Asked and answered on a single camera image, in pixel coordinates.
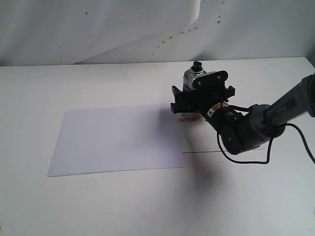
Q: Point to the white paper sheet stack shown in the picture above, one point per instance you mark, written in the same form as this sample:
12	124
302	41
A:
117	139

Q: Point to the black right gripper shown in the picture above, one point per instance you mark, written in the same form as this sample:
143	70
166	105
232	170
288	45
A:
203	100

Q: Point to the white backdrop sheet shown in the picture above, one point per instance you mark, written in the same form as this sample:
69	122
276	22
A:
51	32

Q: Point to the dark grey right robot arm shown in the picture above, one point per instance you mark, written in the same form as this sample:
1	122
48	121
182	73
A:
242	129

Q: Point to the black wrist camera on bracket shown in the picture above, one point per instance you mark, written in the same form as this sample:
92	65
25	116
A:
209	80

